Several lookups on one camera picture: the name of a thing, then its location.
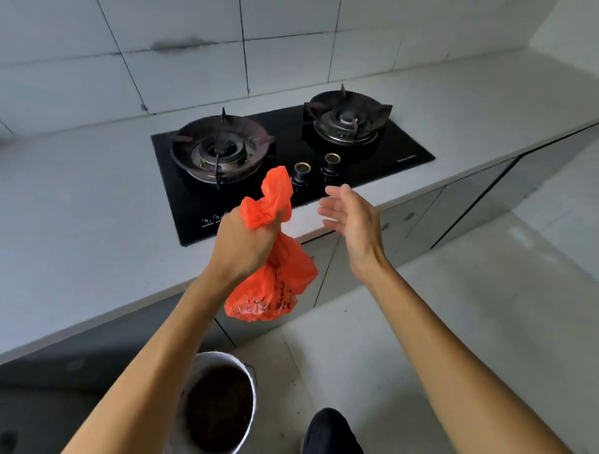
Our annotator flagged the person's left hand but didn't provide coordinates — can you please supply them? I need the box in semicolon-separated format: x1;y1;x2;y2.
206;205;292;284

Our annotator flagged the person's right hand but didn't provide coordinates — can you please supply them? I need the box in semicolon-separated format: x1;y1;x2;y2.
317;184;390;283

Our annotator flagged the orange plastic bag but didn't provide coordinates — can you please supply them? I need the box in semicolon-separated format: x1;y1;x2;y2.
224;166;319;322

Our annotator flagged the person's left forearm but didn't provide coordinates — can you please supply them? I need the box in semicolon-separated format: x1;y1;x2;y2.
62;265;238;454

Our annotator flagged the person's right forearm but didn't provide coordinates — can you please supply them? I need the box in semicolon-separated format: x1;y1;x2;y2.
358;263;574;454

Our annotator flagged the grey cabinet door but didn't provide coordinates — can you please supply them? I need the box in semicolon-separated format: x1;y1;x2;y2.
314;186;445;308
214;231;341;348
0;291;235;394
391;158;520;268

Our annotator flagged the black glass gas stove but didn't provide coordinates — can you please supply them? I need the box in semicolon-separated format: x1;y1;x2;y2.
151;104;436;247

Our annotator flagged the small round burner grate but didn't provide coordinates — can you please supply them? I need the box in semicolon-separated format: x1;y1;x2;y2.
304;84;393;147

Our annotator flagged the large round burner grate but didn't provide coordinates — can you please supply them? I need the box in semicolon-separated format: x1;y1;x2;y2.
169;107;276;191

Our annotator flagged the white metal bucket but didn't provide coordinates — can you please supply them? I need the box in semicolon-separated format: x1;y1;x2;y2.
163;351;258;454

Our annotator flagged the person's black shoe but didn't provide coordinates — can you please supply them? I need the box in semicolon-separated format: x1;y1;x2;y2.
302;408;365;454

